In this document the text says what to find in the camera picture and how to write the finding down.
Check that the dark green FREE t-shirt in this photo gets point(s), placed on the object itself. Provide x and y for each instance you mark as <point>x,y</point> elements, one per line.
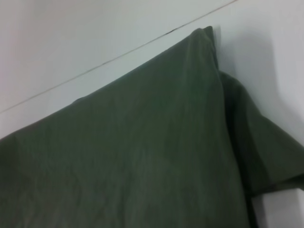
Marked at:
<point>130,154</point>

